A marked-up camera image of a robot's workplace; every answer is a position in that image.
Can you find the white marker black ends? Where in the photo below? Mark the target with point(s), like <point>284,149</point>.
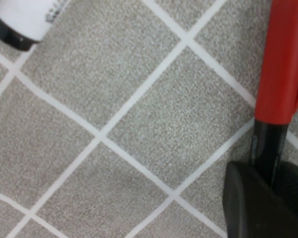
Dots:
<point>22,17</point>

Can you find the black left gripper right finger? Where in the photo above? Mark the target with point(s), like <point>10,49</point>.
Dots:
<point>295,183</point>

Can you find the grey checked tablecloth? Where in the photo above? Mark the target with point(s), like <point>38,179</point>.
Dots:
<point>114,124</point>

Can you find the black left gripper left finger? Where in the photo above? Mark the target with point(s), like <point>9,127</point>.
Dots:
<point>250,213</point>

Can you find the red-capped black pen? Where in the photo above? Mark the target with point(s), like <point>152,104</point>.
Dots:
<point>280,74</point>

